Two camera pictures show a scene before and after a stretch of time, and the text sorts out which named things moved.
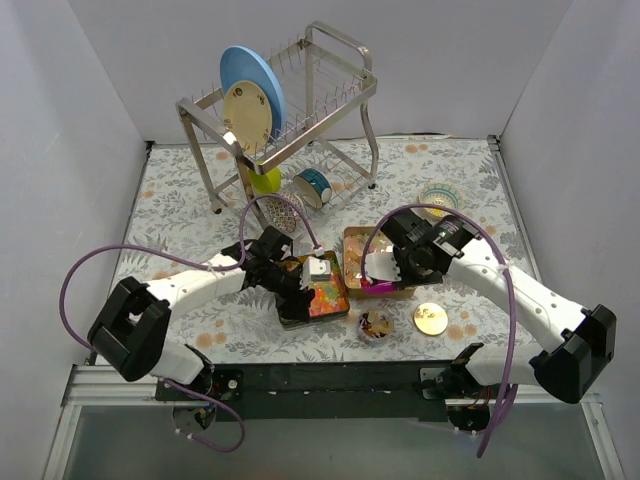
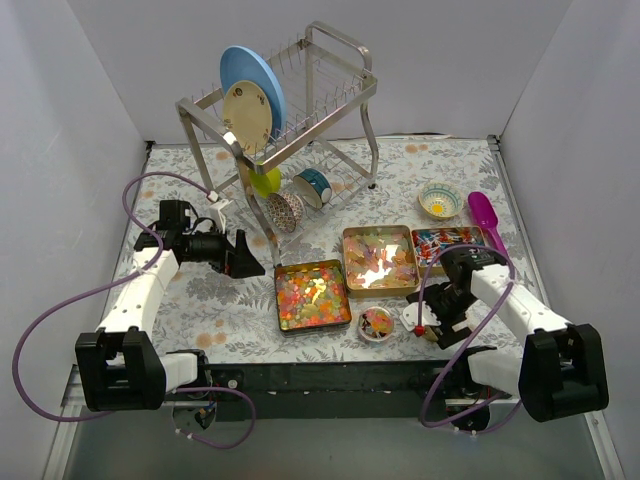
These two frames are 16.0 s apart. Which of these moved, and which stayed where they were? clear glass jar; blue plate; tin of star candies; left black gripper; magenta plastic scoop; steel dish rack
Moved: left black gripper; magenta plastic scoop
Stayed: steel dish rack; tin of star candies; clear glass jar; blue plate
